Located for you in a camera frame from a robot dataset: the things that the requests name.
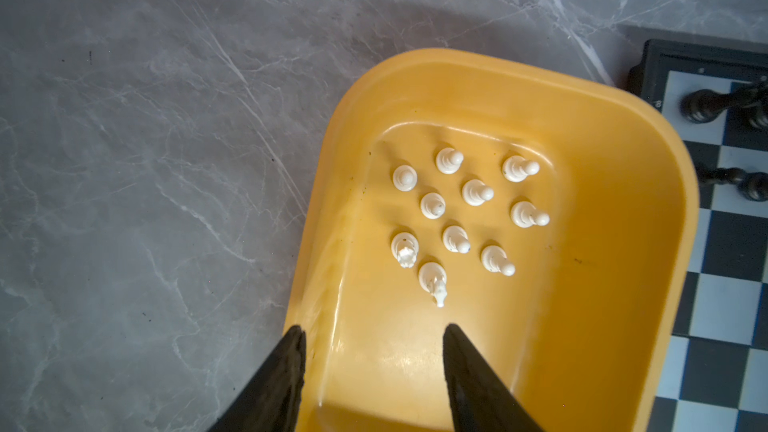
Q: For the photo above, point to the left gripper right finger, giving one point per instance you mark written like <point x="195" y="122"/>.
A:
<point x="479" y="400"/>

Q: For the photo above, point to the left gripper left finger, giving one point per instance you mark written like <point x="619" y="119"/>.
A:
<point x="271" y="399"/>

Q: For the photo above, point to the black white chess board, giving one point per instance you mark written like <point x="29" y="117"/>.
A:
<point x="715" y="372"/>

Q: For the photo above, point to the white knight in tray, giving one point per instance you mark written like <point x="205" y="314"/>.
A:
<point x="405" y="249"/>
<point x="433" y="279"/>

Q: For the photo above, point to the white pawn in tray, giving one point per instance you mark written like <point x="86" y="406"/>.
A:
<point x="449" y="160"/>
<point x="455" y="239"/>
<point x="475" y="192"/>
<point x="433" y="205"/>
<point x="525" y="215"/>
<point x="517" y="168"/>
<point x="405" y="178"/>
<point x="494" y="259"/>

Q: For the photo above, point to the yellow plastic tray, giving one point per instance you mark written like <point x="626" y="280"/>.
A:
<point x="551" y="218"/>

